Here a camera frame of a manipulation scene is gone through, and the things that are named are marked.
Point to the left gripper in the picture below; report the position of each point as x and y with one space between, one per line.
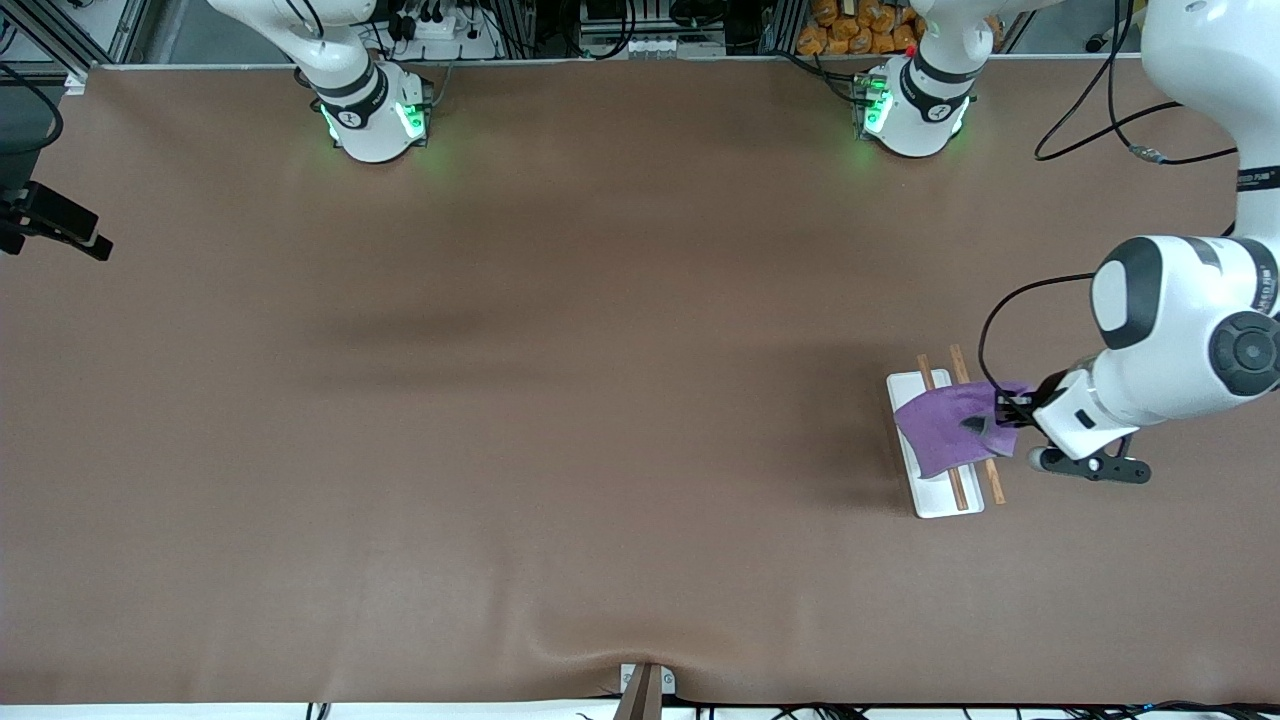
1021 409

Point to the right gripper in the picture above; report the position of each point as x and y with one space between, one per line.
60 222

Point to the purple microfiber towel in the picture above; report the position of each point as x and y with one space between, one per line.
945 425

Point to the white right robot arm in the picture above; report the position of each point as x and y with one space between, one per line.
370 120

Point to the white rack with wooden rods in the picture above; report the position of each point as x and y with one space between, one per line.
935 498

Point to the pile of orange packages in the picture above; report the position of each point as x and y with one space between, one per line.
850 35

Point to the brown table cover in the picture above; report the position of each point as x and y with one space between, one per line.
600 420

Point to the white power strip with plugs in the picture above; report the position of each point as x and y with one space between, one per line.
470 42

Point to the white terminal block device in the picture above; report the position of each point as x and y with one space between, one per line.
650 46

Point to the aluminium frame profile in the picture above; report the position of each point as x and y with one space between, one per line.
60 45

